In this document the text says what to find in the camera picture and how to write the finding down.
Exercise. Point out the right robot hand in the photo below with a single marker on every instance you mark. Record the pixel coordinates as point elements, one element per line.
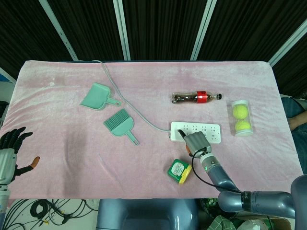
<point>196,141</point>

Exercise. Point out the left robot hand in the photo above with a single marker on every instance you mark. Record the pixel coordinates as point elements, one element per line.
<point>8,153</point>

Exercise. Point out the white power strip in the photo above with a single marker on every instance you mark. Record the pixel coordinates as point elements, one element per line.
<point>200,130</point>

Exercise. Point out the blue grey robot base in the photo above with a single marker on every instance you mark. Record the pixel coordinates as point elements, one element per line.
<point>146,214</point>

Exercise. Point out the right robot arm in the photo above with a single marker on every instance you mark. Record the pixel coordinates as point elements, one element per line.
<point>239,189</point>

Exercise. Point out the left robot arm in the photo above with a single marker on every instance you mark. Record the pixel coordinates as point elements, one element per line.
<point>3,206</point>

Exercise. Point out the teal hand brush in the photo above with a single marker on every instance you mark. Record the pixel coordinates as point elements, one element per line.
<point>120,124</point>

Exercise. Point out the green yellow gum container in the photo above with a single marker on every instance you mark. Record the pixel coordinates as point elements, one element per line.
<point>178,170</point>

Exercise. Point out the cola bottle red label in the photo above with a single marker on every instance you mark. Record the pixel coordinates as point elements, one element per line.
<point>192,97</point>

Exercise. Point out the clear tennis ball tube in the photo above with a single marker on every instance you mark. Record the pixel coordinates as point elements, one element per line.
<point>241,118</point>

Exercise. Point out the pink tablecloth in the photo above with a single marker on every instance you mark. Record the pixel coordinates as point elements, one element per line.
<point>148,79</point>

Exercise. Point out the green patterned bag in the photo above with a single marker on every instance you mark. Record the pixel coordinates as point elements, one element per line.
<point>223,222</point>

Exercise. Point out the teal dustpan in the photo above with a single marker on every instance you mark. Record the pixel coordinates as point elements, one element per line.
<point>96,97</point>

